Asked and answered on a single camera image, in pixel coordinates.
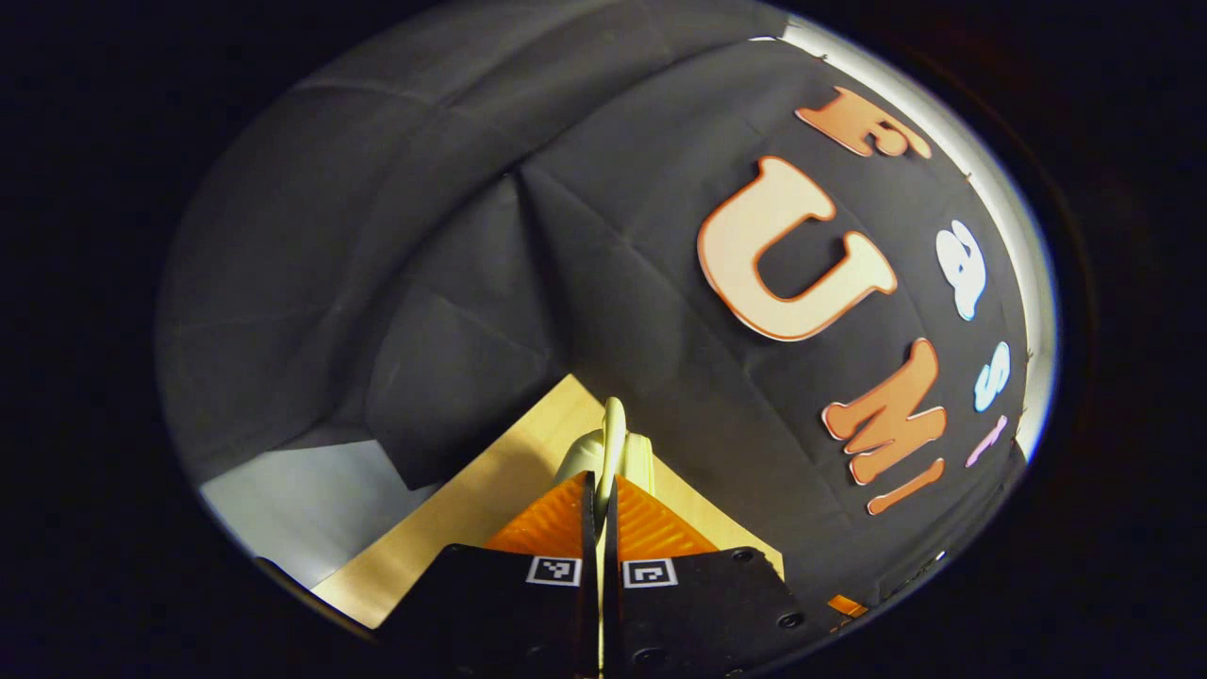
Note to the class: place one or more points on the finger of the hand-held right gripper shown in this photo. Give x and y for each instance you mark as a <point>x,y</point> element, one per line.
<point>847,605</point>

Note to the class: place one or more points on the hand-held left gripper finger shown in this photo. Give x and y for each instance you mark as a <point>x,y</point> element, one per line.
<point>590,538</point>
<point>610,547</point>

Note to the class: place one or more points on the black backdrop cloth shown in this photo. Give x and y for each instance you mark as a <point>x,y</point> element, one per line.
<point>471,236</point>

